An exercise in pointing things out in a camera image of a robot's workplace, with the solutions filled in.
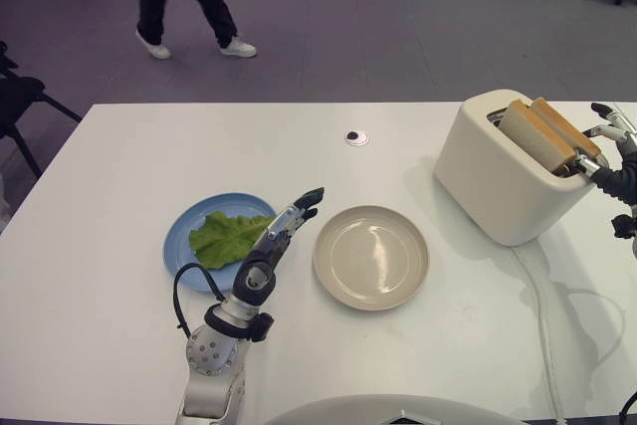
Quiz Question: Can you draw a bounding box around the blue plate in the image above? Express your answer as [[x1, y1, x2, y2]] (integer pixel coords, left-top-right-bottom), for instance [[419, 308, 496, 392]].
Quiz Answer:
[[162, 192, 279, 294]]

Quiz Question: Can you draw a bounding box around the white cord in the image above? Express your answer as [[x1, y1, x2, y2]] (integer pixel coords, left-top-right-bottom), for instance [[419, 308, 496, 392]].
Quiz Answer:
[[510, 243, 568, 420]]

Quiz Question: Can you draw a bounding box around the beige plate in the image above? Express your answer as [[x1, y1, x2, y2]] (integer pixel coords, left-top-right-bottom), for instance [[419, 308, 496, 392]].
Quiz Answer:
[[312, 204, 431, 312]]

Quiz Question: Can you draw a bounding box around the green lettuce leaf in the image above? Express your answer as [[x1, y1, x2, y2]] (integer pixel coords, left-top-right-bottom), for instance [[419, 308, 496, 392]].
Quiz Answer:
[[188, 211, 278, 271]]

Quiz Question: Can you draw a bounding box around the robot body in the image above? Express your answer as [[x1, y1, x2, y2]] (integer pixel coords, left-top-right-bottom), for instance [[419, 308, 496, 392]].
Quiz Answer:
[[262, 393, 534, 425]]

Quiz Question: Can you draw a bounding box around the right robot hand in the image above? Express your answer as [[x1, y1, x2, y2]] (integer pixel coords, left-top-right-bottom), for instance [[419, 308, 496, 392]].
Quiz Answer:
[[565, 102, 637, 206]]

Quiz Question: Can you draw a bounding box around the cream toaster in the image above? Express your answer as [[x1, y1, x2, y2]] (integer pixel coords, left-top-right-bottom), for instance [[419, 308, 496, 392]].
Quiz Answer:
[[433, 89, 599, 248]]

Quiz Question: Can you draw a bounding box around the black cable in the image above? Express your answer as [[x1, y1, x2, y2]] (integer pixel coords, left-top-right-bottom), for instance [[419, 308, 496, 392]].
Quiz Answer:
[[171, 262, 225, 341], [618, 384, 637, 419]]

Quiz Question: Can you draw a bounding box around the bread slice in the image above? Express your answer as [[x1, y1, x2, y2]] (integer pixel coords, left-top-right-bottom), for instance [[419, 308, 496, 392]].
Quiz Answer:
[[529, 97, 603, 160], [498, 99, 579, 176]]

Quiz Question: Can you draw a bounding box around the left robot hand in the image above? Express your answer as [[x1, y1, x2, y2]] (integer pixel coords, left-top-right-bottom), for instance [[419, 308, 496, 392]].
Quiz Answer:
[[230, 186, 326, 316]]

